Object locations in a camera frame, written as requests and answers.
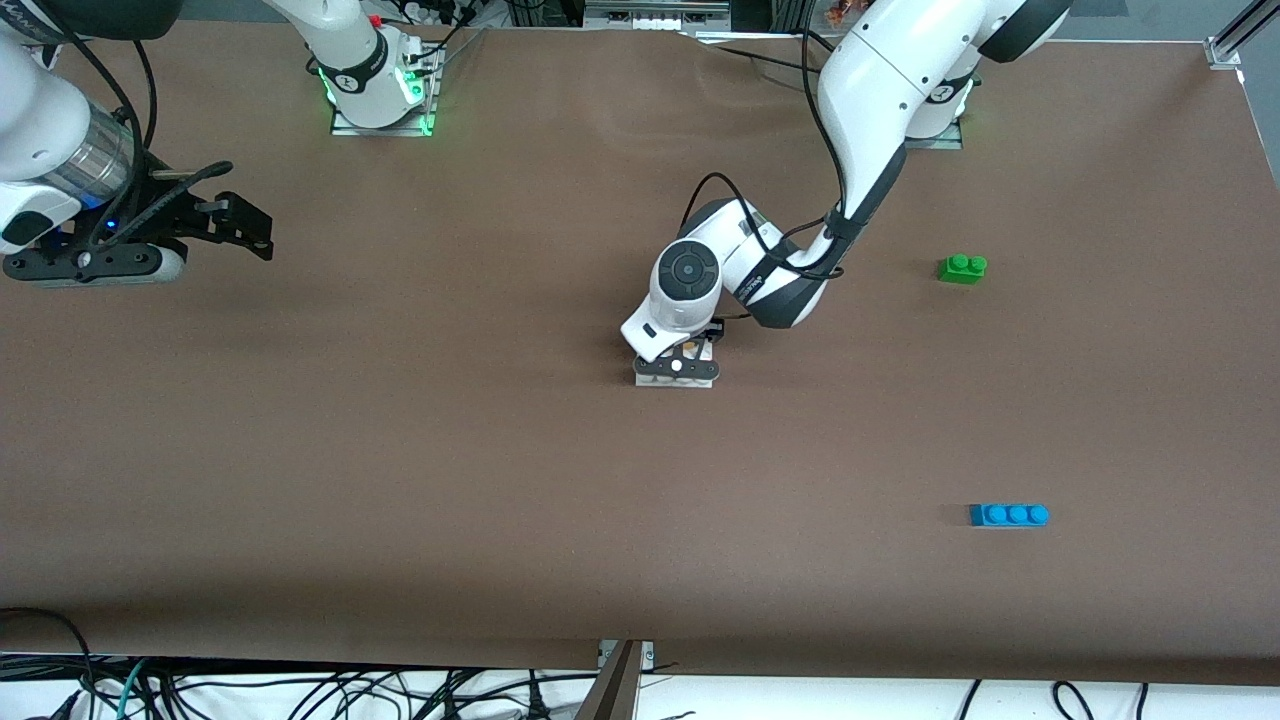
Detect blue three-stud block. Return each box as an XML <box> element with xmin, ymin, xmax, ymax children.
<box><xmin>969</xmin><ymin>503</ymin><xmax>1051</xmax><ymax>528</ymax></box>

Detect aluminium extrusion bar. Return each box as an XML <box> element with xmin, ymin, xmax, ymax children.
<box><xmin>583</xmin><ymin>0</ymin><xmax>731</xmax><ymax>31</ymax></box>

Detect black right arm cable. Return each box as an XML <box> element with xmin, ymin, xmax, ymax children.
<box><xmin>40</xmin><ymin>0</ymin><xmax>233</xmax><ymax>251</ymax></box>

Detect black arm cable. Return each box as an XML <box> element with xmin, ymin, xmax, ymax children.
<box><xmin>680</xmin><ymin>30</ymin><xmax>871</xmax><ymax>281</ymax></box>
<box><xmin>40</xmin><ymin>0</ymin><xmax>233</xmax><ymax>251</ymax></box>

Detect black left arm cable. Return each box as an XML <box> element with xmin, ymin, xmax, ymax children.
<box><xmin>680</xmin><ymin>30</ymin><xmax>871</xmax><ymax>281</ymax></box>

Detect long black table cable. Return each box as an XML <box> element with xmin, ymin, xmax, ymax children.
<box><xmin>690</xmin><ymin>30</ymin><xmax>831</xmax><ymax>76</ymax></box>

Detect metal table edge bracket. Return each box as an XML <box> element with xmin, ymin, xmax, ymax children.
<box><xmin>597</xmin><ymin>640</ymin><xmax>656</xmax><ymax>720</ymax></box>

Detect looped black floor cable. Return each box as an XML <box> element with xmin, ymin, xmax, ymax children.
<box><xmin>0</xmin><ymin>607</ymin><xmax>96</xmax><ymax>720</ymax></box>

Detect teal floor cable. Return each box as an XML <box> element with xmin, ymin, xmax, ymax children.
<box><xmin>112</xmin><ymin>658</ymin><xmax>151</xmax><ymax>720</ymax></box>

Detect tangled black floor cables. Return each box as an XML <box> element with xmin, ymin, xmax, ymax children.
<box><xmin>160</xmin><ymin>668</ymin><xmax>601</xmax><ymax>720</ymax></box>

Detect aluminium frame profile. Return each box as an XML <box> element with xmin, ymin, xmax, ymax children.
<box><xmin>1215</xmin><ymin>0</ymin><xmax>1280</xmax><ymax>51</ymax></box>

